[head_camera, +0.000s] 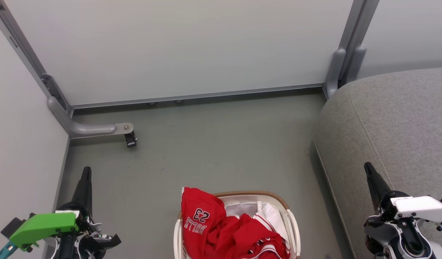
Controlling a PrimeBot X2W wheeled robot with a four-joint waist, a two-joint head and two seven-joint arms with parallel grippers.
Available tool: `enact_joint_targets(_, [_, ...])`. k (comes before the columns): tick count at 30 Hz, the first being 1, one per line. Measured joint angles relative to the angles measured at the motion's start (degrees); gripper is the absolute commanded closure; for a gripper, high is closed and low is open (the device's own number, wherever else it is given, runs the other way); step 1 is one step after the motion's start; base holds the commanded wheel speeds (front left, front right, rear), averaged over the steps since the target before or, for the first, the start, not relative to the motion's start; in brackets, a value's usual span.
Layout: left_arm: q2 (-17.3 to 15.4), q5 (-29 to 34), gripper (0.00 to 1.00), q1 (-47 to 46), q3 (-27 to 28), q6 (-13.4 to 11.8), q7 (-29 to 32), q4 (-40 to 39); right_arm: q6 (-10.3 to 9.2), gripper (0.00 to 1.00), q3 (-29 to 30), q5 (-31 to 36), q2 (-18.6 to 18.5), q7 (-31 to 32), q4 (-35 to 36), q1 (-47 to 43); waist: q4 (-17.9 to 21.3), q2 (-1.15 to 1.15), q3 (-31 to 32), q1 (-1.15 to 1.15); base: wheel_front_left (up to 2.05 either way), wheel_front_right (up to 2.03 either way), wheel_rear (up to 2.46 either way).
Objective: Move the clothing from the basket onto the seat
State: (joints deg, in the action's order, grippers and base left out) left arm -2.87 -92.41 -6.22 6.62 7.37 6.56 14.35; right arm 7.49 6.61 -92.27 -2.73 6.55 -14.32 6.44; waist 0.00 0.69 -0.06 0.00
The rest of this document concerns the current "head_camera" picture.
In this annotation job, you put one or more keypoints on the red shorts white stripes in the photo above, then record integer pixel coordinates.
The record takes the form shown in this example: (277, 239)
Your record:
(257, 241)

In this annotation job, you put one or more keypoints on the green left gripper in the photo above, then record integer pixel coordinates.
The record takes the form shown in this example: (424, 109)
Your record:
(44, 226)

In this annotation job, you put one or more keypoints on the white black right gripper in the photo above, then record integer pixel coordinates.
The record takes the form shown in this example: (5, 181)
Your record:
(419, 207)

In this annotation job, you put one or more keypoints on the grey partition bottom rail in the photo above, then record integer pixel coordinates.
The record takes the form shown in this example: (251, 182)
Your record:
(206, 95)

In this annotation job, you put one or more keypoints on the grey partition frame post with hinge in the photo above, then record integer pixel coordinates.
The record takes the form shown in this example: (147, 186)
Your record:
(26, 50)

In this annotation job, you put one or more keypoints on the grey partition post with feet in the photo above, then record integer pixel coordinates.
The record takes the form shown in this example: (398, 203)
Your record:
(345, 54)

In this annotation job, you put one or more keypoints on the white garment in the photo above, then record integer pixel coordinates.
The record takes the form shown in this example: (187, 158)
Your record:
(275, 216)

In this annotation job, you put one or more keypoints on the white laundry basket wicker rim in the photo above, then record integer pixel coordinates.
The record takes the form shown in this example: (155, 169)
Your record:
(292, 226)

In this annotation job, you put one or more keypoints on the grey fabric sofa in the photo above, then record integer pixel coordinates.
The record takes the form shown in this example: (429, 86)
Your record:
(397, 129)

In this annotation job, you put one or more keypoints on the grey partition support foot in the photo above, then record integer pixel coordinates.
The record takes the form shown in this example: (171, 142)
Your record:
(88, 128)

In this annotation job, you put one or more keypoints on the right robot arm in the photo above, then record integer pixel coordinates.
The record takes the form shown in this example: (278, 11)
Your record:
(397, 241)

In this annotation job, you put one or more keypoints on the black caster wheel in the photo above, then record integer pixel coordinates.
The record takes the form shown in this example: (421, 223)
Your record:
(130, 139)

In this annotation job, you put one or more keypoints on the red Bulls 23 jersey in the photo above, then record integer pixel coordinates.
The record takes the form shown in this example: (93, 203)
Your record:
(201, 216)

